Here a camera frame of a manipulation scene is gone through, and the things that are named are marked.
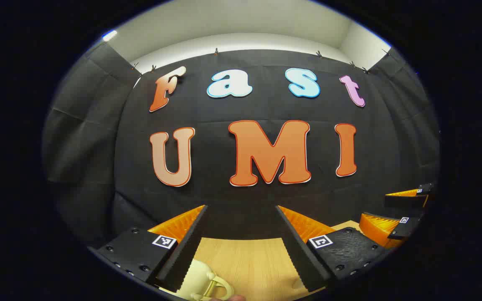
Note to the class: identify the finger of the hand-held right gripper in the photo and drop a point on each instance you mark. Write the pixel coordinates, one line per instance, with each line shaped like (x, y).
(375, 228)
(404, 200)

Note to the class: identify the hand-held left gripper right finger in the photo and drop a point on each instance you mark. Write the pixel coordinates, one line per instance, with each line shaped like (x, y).
(297, 251)

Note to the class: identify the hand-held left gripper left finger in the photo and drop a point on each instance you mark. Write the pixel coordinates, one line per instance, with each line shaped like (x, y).
(184, 251)

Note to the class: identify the black backdrop cloth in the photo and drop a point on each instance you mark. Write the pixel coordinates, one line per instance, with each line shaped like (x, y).
(224, 192)

